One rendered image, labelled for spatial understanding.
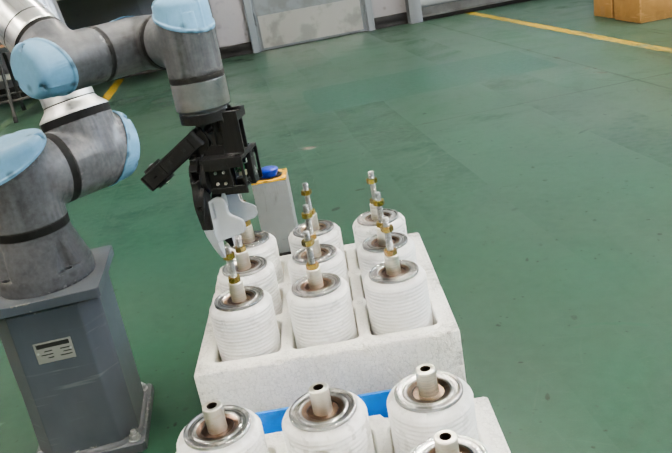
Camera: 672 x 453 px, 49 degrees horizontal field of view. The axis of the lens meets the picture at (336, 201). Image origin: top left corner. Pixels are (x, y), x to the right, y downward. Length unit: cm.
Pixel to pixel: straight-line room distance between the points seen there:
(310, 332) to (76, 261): 39
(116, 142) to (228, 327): 37
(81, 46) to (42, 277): 38
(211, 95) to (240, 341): 36
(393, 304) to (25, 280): 56
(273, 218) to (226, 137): 48
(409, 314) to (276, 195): 47
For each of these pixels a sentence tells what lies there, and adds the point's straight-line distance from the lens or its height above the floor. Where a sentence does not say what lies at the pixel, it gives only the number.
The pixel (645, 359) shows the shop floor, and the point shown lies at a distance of 136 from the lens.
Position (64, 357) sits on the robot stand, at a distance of 126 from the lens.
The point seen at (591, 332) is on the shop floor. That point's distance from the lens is 143.
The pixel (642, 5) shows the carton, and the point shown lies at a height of 10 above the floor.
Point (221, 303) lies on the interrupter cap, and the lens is 113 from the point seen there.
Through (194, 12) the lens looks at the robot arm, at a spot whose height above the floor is 67.
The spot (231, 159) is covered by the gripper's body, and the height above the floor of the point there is 48.
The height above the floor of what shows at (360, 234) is 24.
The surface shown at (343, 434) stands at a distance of 82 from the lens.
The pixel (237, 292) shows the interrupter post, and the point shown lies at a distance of 112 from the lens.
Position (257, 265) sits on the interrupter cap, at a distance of 123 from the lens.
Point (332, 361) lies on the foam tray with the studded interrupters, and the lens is 110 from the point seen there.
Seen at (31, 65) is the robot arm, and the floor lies 65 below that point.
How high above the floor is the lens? 73
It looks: 19 degrees down
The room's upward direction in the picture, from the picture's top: 10 degrees counter-clockwise
